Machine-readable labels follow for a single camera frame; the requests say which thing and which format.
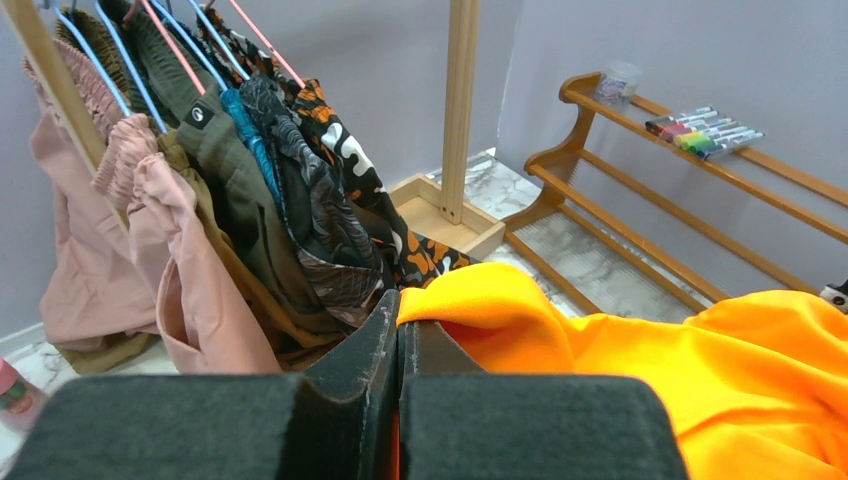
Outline wooden clothes rack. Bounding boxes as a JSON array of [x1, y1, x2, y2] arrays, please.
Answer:
[[1, 1, 506, 259]]

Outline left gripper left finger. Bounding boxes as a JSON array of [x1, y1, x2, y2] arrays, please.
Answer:
[[8, 291, 400, 479]]

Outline orange camouflage hanging shorts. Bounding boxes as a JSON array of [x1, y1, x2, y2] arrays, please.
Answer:
[[197, 4, 478, 289]]

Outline pink hanging shorts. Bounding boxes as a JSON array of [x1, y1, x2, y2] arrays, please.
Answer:
[[30, 40, 280, 374]]

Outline dark patterned hanging shorts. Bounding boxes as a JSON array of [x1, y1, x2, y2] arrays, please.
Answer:
[[56, 0, 399, 362]]

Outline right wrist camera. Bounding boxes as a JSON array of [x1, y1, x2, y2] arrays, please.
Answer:
[[819, 281, 848, 315]]

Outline clear plastic cup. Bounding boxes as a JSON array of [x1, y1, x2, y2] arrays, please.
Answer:
[[594, 60, 643, 107]]

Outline wooden tiered rack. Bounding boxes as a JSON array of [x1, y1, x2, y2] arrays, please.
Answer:
[[505, 72, 847, 311]]

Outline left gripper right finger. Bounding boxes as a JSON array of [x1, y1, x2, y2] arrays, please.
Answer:
[[398, 321, 688, 479]]

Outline pack of coloured markers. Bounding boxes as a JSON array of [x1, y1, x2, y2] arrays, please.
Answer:
[[644, 106, 766, 160]]

